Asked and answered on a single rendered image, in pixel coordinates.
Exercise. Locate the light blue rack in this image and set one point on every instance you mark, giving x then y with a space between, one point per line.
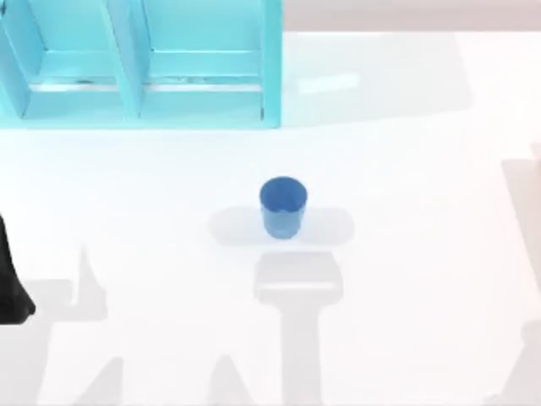
203 63

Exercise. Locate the blue cup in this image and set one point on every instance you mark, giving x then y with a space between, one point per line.
282 211

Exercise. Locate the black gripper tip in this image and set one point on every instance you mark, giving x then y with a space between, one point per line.
10 287

